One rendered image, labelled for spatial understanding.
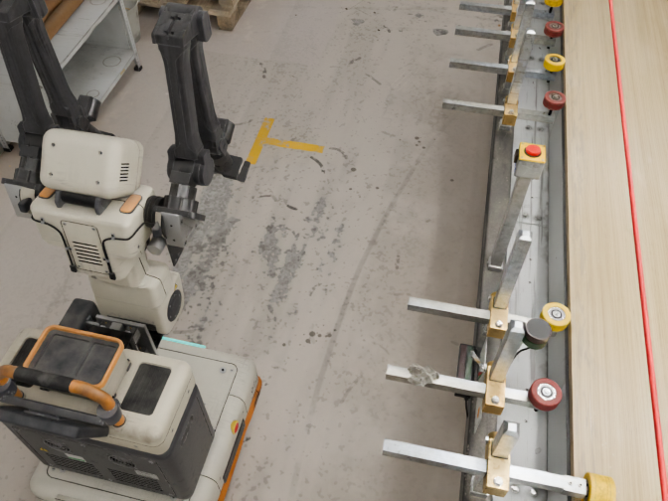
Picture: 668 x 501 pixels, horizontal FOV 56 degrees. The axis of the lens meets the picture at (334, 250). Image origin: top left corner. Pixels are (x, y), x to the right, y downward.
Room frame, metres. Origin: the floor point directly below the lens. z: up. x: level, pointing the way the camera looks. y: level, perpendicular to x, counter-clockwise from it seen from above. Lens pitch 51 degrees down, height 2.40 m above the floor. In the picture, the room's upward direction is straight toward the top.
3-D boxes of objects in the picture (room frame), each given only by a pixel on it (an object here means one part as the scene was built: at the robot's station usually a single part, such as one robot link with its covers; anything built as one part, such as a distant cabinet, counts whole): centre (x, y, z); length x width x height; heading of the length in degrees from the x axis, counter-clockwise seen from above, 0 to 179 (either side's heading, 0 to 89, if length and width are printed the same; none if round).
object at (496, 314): (1.02, -0.49, 0.83); 0.14 x 0.06 x 0.05; 168
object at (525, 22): (2.26, -0.76, 0.88); 0.04 x 0.04 x 0.48; 78
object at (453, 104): (1.99, -0.65, 0.81); 0.43 x 0.03 x 0.04; 78
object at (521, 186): (1.30, -0.55, 0.93); 0.05 x 0.05 x 0.45; 78
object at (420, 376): (0.80, -0.24, 0.87); 0.09 x 0.07 x 0.02; 78
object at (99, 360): (0.82, 0.69, 0.87); 0.23 x 0.15 x 0.11; 77
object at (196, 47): (1.34, 0.35, 1.40); 0.11 x 0.06 x 0.43; 76
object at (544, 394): (0.73, -0.55, 0.85); 0.08 x 0.08 x 0.11
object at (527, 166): (1.29, -0.55, 1.18); 0.07 x 0.07 x 0.08; 78
